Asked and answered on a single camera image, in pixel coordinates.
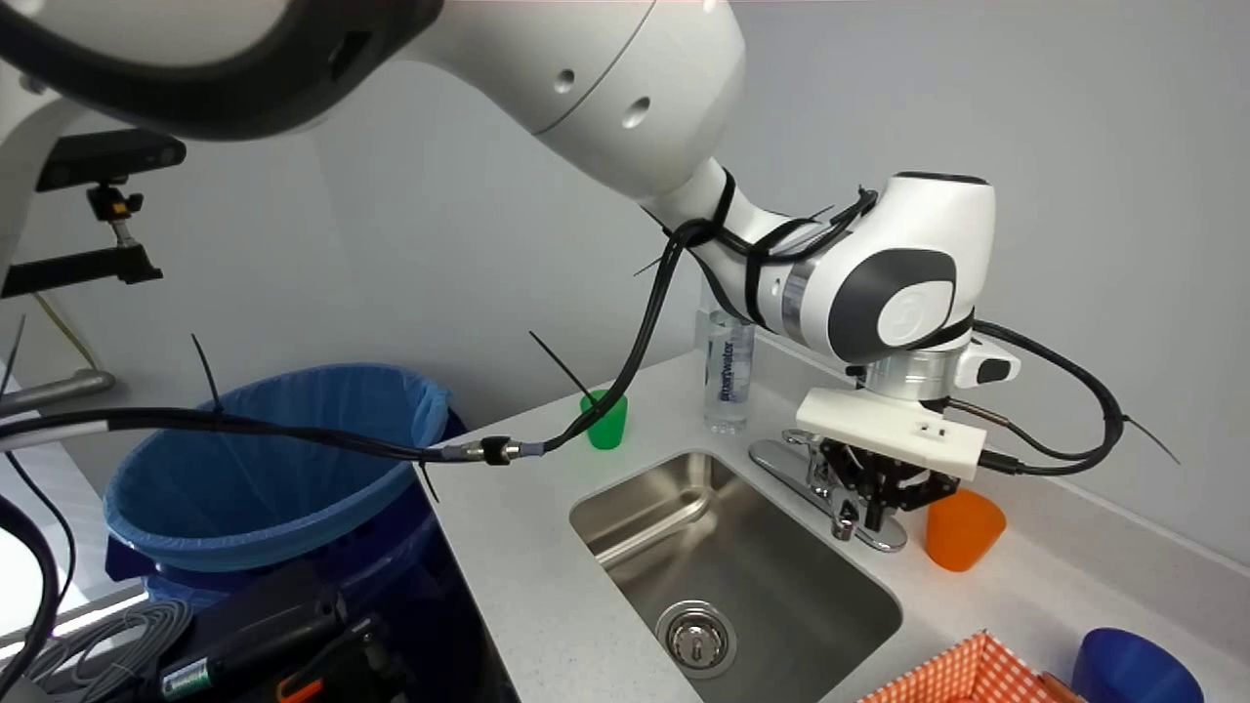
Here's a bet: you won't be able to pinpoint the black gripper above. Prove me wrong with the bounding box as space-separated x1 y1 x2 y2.
816 432 964 544

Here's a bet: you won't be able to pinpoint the chrome faucet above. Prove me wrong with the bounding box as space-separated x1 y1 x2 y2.
747 427 913 558

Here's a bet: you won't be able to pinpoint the orange plastic cup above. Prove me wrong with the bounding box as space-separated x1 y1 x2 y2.
921 483 1012 578

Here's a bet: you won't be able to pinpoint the stainless steel sink basin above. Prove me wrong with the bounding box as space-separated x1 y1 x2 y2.
566 450 905 703

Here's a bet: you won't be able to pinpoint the orange checkered paper basket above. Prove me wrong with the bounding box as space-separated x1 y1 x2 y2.
856 630 1086 703

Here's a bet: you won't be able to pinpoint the metal sink drain strainer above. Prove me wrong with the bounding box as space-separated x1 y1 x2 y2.
654 593 744 677

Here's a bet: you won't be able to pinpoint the green plastic cup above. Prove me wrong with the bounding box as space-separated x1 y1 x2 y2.
578 386 635 457

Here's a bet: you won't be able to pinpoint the blue plastic cup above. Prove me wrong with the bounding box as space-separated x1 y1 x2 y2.
1070 623 1212 703

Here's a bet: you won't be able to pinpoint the dark blue trash bin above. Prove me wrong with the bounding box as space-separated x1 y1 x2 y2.
102 406 467 641

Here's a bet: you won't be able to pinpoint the black tool case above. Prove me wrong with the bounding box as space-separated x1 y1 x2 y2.
151 593 423 703

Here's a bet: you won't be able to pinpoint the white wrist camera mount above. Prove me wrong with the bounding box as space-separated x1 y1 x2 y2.
792 382 991 481

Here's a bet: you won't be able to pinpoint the thin black camera cable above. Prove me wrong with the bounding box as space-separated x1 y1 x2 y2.
962 317 1130 477

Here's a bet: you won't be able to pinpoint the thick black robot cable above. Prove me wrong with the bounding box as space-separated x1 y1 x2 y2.
0 211 707 470

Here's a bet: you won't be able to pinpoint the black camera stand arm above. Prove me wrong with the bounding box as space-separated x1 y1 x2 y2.
0 181 169 306

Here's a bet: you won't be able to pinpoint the black camera bar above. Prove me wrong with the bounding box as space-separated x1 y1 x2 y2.
34 123 193 195

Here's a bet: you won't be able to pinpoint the black floor cables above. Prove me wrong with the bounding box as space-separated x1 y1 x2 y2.
0 437 86 703

